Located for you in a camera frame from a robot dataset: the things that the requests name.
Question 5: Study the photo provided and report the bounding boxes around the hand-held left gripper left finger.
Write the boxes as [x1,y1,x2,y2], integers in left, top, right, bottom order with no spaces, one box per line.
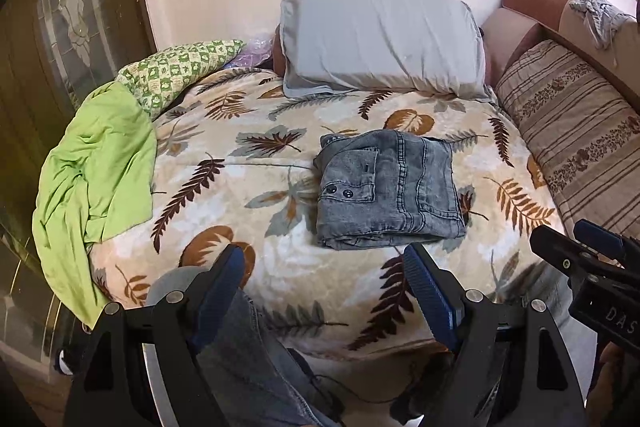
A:
[65,243,246,427]

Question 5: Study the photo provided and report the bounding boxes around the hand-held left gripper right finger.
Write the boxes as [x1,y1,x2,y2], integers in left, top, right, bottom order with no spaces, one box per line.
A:
[402,243,588,427]

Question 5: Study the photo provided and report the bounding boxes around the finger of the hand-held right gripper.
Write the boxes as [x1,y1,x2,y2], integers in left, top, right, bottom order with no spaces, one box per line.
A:
[530,224,593,280]
[572,219,628,260]

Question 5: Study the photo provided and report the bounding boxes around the grey denim pants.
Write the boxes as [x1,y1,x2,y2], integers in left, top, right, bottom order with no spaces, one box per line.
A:
[312,129,468,252]

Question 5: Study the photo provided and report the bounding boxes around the person's right hand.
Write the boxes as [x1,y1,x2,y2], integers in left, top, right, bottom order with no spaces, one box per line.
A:
[590,339,640,427]

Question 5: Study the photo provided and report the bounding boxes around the striped floral cushion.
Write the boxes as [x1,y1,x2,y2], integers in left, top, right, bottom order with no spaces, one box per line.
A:
[492,39,640,240]

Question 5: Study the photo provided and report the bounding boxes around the leaf print blanket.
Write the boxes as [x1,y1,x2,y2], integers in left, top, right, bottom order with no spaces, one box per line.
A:
[90,67,563,360]

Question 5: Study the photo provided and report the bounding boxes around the plain green cloth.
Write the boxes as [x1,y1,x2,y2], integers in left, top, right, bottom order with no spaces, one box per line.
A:
[32,82,158,330]

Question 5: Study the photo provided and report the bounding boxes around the brown padded headboard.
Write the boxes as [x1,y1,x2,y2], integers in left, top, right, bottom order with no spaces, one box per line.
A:
[542,0,640,108]

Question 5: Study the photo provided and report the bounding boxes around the crumpled grey cloth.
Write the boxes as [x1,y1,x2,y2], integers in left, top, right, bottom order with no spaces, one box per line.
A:
[570,0,628,50]

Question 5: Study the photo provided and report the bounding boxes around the green patterned pillow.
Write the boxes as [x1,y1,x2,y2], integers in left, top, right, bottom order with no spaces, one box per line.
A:
[115,38,246,120]

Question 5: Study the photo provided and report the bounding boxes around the purple plastic bag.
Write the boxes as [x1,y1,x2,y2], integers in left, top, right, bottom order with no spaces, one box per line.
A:
[240,38,276,68]

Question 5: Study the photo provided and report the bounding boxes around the grey pillow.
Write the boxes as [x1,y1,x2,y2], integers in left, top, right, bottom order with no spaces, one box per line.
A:
[279,0,488,100]

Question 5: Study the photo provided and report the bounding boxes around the wooden door with glass panel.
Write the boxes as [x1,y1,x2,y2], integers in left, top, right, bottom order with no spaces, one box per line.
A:
[0,0,156,427]

